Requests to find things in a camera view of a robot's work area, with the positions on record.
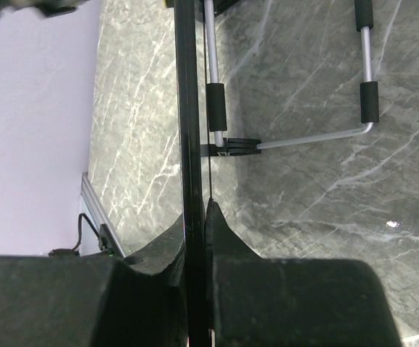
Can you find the black framed small whiteboard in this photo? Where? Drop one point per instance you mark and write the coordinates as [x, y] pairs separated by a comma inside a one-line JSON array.
[[192, 193]]

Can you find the aluminium front mounting rail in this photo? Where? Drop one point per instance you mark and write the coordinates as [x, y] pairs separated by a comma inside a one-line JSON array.
[[94, 207]]

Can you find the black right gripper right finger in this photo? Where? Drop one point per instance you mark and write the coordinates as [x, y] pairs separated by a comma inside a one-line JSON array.
[[291, 302]]

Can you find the silver wire whiteboard stand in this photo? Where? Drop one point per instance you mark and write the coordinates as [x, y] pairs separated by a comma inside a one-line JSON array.
[[216, 111]]

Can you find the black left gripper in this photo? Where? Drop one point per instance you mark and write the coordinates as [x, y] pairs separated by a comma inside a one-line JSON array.
[[48, 8]]

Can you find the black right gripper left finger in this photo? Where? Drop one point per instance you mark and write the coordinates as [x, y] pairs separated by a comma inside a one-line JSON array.
[[97, 300]]

